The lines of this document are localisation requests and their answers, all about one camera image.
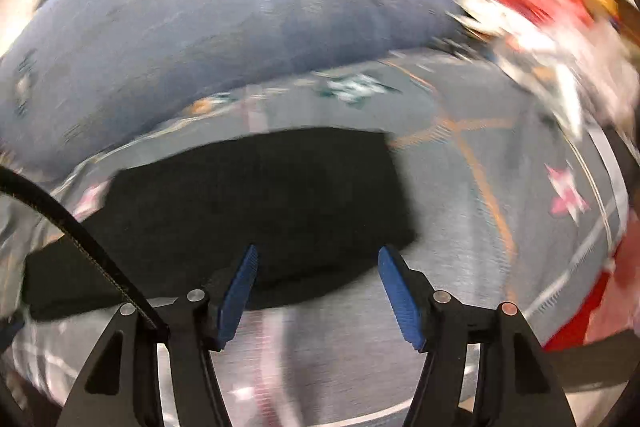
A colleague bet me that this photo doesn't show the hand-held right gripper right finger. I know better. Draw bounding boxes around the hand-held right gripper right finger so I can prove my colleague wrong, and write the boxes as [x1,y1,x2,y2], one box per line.
[377,245,576,427]

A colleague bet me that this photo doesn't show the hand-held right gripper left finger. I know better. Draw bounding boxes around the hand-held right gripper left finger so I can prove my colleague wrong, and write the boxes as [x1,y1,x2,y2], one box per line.
[56,244,260,427]

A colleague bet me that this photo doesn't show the black pants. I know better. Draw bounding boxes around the black pants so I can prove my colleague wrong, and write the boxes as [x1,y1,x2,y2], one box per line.
[22,127,416,322]

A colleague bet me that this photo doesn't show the black braided cable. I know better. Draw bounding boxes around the black braided cable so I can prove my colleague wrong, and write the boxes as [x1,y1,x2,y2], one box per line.
[0,166,168,333]

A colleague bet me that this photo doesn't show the grey printed blanket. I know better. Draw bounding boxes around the grey printed blanket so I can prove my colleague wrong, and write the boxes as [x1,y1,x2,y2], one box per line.
[0,49,632,423]

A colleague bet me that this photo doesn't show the red cloth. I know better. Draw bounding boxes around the red cloth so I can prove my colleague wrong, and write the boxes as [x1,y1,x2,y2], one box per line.
[542,212,640,353]

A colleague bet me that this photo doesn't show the pile of red white items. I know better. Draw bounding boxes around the pile of red white items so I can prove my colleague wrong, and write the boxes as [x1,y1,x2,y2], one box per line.
[452,0,640,140]

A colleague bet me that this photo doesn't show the blue grey pillow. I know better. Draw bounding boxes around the blue grey pillow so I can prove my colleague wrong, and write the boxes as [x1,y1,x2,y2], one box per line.
[0,0,468,180]

